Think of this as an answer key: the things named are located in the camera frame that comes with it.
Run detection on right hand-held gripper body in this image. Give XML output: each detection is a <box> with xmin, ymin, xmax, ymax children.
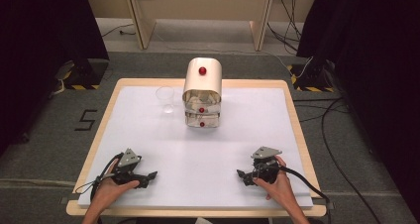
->
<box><xmin>250</xmin><ymin>146</ymin><xmax>283</xmax><ymax>185</ymax></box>

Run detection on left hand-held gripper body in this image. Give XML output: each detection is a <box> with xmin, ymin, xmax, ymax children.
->
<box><xmin>111</xmin><ymin>147</ymin><xmax>150</xmax><ymax>185</ymax></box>

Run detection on person's right hand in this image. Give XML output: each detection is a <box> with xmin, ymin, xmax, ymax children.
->
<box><xmin>252</xmin><ymin>155</ymin><xmax>295</xmax><ymax>207</ymax></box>

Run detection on person's left hand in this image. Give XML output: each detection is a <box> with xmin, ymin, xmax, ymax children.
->
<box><xmin>93</xmin><ymin>160</ymin><xmax>141</xmax><ymax>212</ymax></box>

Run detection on white table mat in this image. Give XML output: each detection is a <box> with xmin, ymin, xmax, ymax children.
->
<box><xmin>77</xmin><ymin>85</ymin><xmax>314</xmax><ymax>209</ymax></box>

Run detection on white drawer with red knob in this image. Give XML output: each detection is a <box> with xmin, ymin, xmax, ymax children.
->
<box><xmin>184</xmin><ymin>112</ymin><xmax>221</xmax><ymax>129</ymax></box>
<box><xmin>183</xmin><ymin>99</ymin><xmax>222</xmax><ymax>115</ymax></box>

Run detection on clear glass cup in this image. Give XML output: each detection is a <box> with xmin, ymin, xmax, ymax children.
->
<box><xmin>155</xmin><ymin>85</ymin><xmax>176</xmax><ymax>115</ymax></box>

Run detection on black stand base striped edge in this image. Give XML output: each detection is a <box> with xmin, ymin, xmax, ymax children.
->
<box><xmin>286</xmin><ymin>62</ymin><xmax>335</xmax><ymax>93</ymax></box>
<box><xmin>61</xmin><ymin>57</ymin><xmax>110</xmax><ymax>91</ymax></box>

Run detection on white machine with red buttons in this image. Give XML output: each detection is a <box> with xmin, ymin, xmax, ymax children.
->
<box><xmin>181</xmin><ymin>56</ymin><xmax>223</xmax><ymax>130</ymax></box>

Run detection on beige wooden desk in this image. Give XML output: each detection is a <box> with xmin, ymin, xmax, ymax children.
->
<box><xmin>123</xmin><ymin>0</ymin><xmax>277</xmax><ymax>53</ymax></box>

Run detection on black curtain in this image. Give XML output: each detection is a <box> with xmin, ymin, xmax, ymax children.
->
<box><xmin>296</xmin><ymin>0</ymin><xmax>420</xmax><ymax>215</ymax></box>
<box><xmin>0</xmin><ymin>0</ymin><xmax>110</xmax><ymax>157</ymax></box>

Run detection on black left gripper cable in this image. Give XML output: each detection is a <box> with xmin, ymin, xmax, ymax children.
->
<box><xmin>74</xmin><ymin>153</ymin><xmax>125</xmax><ymax>202</ymax></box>

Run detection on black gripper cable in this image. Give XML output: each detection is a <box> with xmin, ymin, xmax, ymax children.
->
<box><xmin>74</xmin><ymin>153</ymin><xmax>125</xmax><ymax>202</ymax></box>
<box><xmin>257</xmin><ymin>164</ymin><xmax>333</xmax><ymax>224</ymax></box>

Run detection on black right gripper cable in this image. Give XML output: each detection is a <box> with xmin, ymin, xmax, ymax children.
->
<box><xmin>257</xmin><ymin>164</ymin><xmax>333</xmax><ymax>224</ymax></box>

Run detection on black floor cables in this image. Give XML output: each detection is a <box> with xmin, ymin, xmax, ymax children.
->
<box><xmin>292</xmin><ymin>96</ymin><xmax>384</xmax><ymax>224</ymax></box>

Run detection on thin black floor cable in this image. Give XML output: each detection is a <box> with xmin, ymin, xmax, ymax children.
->
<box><xmin>100</xmin><ymin>22</ymin><xmax>137</xmax><ymax>39</ymax></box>

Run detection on black socket cables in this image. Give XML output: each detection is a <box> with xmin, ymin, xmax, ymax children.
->
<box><xmin>266</xmin><ymin>0</ymin><xmax>303</xmax><ymax>53</ymax></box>

